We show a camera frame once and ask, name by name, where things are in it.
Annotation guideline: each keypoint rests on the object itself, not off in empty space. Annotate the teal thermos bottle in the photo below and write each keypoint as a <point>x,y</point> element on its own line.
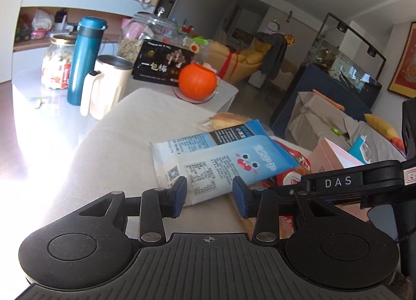
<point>90,31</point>

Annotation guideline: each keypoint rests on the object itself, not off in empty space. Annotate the glass fish tank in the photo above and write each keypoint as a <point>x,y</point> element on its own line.
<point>338,65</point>

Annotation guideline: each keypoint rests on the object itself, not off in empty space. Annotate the white tv cabinet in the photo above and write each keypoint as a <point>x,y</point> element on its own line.
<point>41,131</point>

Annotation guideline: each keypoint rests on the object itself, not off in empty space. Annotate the blue white snack bag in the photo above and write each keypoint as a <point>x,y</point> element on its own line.
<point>210,160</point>

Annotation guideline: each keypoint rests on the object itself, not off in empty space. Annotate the orange pumpkin bucket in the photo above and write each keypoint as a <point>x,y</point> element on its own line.
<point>197,82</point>

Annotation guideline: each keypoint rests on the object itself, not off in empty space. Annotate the wrapped bread roll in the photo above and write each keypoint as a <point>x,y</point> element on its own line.
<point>221,120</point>

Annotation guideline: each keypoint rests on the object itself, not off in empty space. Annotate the large glass jar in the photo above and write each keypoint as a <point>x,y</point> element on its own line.
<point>145,26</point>

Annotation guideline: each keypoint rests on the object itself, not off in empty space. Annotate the small glass snack jar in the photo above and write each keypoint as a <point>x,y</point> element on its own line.
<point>57,62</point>

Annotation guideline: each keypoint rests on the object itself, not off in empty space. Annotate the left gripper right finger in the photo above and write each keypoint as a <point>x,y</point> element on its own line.
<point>262,205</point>

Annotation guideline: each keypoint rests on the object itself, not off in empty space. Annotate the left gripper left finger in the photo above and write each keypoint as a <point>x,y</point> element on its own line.
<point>157,204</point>

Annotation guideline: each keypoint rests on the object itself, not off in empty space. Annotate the black plum snack box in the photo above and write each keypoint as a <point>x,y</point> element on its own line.
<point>161,63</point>

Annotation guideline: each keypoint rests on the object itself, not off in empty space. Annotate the red framed wall picture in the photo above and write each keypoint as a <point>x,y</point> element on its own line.
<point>404,80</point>

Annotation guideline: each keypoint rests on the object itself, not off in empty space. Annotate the beige lidded mug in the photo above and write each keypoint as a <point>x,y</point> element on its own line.
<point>104,87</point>

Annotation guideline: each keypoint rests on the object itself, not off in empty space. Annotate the blue toy device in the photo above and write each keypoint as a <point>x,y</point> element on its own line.
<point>361,151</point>

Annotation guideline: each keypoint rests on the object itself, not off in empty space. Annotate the yellow armchair with ribbon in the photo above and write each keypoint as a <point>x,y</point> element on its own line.
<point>234,66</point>

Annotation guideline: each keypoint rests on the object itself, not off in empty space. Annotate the pink cardboard box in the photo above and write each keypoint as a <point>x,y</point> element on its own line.
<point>327,156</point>

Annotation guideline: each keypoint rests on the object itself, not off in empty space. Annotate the yellow cushion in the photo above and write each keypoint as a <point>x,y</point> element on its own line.
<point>381,126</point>

